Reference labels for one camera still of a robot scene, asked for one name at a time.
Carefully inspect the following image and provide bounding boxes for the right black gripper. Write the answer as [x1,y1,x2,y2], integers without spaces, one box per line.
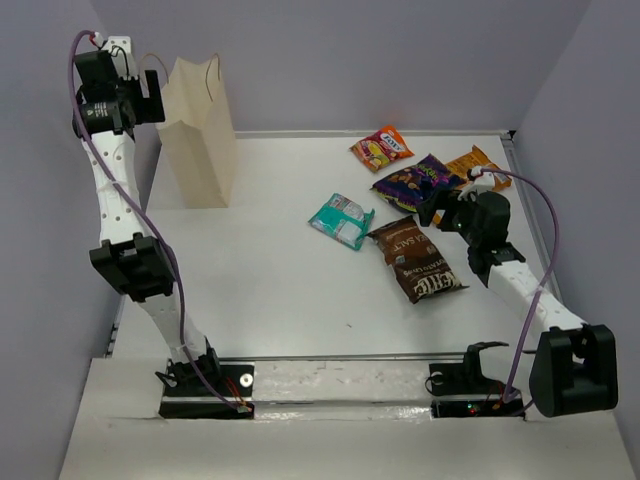
[415,186,481,247]

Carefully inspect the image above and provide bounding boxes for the beige paper bag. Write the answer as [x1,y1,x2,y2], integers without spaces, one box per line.
[156,53,238,209]

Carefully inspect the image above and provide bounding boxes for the brown Kettle chips bag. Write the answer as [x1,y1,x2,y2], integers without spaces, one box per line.
[367,216,466,304]

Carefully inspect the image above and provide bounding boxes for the teal snack packet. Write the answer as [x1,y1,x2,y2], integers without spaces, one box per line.
[308,193,375,251]

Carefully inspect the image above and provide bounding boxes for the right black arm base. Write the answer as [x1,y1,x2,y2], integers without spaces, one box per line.
[424,341,526,419]

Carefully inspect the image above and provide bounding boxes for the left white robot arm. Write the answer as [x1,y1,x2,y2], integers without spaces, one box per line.
[70,41,222,396]

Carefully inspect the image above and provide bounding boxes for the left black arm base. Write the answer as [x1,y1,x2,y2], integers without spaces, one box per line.
[155,361,255,420]

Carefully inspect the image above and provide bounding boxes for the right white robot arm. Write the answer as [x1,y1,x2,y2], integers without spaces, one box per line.
[417,190,618,418]

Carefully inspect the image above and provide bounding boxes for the purple snack bag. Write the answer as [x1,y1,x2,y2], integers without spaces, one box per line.
[371,154,465,213]

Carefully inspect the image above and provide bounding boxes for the orange snack bar packet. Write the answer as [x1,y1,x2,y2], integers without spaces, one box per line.
[433,145,513,193]

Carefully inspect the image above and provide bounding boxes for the orange red candy packet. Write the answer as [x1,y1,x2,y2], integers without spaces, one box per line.
[350,125,414,173]

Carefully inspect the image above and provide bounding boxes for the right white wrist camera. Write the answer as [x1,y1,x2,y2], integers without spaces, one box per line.
[457,166,495,201]

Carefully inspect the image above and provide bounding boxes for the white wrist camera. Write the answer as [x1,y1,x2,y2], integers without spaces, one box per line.
[457,166,495,201]
[92,32,139,81]

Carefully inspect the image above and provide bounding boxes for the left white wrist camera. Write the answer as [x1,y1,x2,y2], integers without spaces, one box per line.
[92,32,139,81]

